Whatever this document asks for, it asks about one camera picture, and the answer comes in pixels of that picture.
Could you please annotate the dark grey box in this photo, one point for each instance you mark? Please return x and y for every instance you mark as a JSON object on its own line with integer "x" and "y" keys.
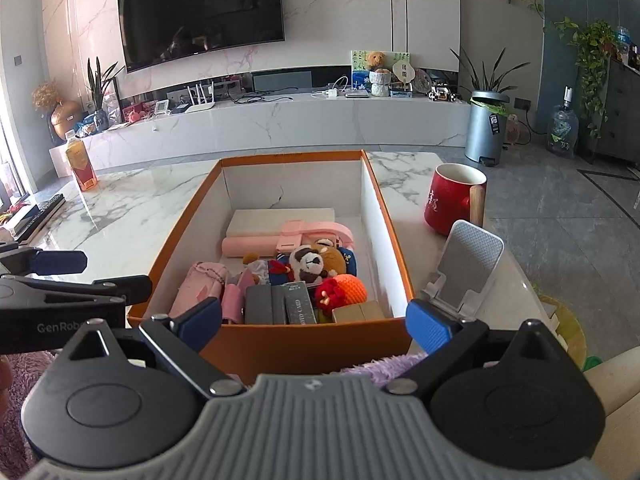
{"x": 260, "y": 305}

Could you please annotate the brown teddy bear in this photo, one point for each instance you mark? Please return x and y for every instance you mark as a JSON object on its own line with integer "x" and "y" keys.
{"x": 375, "y": 60}

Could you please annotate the decorative plate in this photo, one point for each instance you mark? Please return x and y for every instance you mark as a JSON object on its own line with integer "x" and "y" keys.
{"x": 422, "y": 80}

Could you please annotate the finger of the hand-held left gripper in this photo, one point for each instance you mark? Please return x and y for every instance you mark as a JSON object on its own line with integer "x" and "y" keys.
{"x": 100, "y": 287}
{"x": 57, "y": 262}

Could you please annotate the beige sofa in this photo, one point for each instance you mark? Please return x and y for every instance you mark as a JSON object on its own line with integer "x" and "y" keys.
{"x": 620, "y": 375}

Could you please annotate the white box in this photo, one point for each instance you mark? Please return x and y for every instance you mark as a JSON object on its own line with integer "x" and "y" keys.
{"x": 270, "y": 220}

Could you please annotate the plant in blue vase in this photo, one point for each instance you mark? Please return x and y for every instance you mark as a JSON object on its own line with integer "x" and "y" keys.
{"x": 100, "y": 90}

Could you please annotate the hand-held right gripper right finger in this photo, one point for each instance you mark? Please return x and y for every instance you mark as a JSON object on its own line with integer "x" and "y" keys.
{"x": 430, "y": 325}

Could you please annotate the black white toy car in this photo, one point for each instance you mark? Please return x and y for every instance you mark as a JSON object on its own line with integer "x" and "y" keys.
{"x": 442, "y": 94}

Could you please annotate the grey drawer cabinet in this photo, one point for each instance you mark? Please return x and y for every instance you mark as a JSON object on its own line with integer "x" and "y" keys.
{"x": 625, "y": 110}

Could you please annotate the black wall television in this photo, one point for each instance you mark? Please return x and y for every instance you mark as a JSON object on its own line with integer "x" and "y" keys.
{"x": 200, "y": 10}

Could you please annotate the white grey phone stand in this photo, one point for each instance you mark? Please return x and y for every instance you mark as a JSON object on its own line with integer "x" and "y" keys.
{"x": 465, "y": 260}

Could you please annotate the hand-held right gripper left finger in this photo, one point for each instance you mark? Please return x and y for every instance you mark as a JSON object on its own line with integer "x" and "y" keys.
{"x": 200, "y": 320}

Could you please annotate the red crochet ball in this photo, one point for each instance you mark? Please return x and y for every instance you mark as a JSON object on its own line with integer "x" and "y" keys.
{"x": 345, "y": 290}

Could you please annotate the hanging ivy plant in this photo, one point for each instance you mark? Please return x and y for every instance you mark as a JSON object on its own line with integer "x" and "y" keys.
{"x": 595, "y": 50}

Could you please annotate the small pink toy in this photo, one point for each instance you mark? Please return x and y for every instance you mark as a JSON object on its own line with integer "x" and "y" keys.
{"x": 135, "y": 116}

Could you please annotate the wall socket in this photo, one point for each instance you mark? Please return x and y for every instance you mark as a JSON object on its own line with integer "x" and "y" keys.
{"x": 522, "y": 104}

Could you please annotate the clear plastic bottle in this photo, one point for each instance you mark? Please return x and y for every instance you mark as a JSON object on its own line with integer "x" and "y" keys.
{"x": 622, "y": 40}

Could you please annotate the plush bear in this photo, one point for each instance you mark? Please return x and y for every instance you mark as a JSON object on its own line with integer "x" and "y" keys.
{"x": 310, "y": 262}

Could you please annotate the grey pedal trash bin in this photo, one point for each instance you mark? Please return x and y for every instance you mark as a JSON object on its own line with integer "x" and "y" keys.
{"x": 482, "y": 130}

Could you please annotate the pink cloth pouch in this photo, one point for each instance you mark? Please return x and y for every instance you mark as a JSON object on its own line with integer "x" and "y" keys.
{"x": 197, "y": 287}

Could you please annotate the white flower pot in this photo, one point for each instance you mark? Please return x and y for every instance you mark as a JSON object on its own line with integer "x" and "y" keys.
{"x": 380, "y": 85}

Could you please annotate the white router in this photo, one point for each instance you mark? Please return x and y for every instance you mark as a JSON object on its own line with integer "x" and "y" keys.
{"x": 200, "y": 105}

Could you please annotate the long-leaf potted plant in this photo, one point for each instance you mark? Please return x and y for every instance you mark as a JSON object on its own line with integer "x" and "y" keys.
{"x": 482, "y": 80}

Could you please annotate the pink desk clock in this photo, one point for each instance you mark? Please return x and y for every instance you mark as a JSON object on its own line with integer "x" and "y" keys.
{"x": 163, "y": 109}

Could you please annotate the white charger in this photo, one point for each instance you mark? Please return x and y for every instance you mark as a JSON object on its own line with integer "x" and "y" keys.
{"x": 331, "y": 94}

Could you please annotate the dark printed card box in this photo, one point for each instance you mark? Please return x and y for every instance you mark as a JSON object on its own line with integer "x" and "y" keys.
{"x": 300, "y": 305}

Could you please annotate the gold vase with dried flowers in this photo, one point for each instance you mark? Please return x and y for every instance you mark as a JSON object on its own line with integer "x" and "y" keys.
{"x": 62, "y": 117}

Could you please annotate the green yellow floor mat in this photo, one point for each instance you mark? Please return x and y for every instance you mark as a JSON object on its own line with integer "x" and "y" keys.
{"x": 570, "y": 330}

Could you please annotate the grey speaker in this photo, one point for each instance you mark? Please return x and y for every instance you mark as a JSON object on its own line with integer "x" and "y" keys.
{"x": 280, "y": 81}

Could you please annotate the round fan ornament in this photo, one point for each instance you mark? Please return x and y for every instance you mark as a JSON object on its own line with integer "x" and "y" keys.
{"x": 402, "y": 70}

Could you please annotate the black keyboard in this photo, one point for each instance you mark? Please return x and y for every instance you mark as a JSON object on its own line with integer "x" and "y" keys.
{"x": 40, "y": 215}

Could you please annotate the purple fluffy blanket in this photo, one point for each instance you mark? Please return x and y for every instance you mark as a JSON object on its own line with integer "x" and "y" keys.
{"x": 372, "y": 367}

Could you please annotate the amber drink bottle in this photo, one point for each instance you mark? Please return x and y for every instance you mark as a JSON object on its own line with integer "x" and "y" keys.
{"x": 80, "y": 162}

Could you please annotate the silver flat device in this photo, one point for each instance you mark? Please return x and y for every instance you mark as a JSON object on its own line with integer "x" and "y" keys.
{"x": 357, "y": 93}

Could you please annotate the clear water jug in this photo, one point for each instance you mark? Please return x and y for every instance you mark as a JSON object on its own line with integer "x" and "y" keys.
{"x": 562, "y": 130}

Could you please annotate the orange cardboard box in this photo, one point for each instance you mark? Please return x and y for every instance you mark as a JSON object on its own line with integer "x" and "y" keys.
{"x": 300, "y": 340}

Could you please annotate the white marble TV console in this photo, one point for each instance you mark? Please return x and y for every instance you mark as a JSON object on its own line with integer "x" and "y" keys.
{"x": 300, "y": 125}

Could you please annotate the small brown cardboard box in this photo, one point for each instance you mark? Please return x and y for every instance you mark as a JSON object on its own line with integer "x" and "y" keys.
{"x": 360, "y": 311}

